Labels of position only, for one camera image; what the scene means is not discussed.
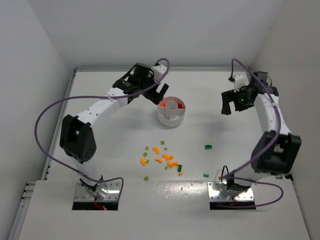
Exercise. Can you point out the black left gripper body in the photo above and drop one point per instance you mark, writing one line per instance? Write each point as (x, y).
(152, 92)

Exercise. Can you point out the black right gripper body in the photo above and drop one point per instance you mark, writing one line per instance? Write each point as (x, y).
(230, 97)

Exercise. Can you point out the red sloped lego piece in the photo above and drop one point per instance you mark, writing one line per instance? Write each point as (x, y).
(163, 104)

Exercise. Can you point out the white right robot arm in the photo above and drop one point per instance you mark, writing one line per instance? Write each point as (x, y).
(277, 149)

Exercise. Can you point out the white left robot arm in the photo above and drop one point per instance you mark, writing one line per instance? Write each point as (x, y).
(77, 136)

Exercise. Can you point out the white divided round container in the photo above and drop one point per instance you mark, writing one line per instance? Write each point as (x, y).
(171, 116)

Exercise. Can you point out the dark green sloped lego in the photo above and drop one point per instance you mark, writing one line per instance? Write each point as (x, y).
(208, 146)

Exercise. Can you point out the yellow curved lego piece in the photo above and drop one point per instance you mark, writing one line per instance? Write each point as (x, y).
(143, 161)

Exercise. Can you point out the yellow long lego brick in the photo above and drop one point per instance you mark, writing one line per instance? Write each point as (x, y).
(172, 164)

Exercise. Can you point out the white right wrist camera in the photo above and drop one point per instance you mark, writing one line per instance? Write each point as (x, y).
(240, 81)

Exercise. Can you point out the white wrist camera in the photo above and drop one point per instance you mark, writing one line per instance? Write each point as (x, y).
(158, 71)
(240, 81)

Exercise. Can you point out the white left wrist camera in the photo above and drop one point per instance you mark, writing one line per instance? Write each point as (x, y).
(158, 71)

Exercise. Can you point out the aluminium frame rail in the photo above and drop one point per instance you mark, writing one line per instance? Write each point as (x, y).
(266, 159)

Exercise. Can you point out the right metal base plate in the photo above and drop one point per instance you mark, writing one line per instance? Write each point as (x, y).
(218, 193)

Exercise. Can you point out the metal base plate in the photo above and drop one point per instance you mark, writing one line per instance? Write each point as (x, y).
(218, 193)
(105, 192)

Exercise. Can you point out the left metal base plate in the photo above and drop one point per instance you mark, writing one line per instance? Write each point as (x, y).
(105, 192)

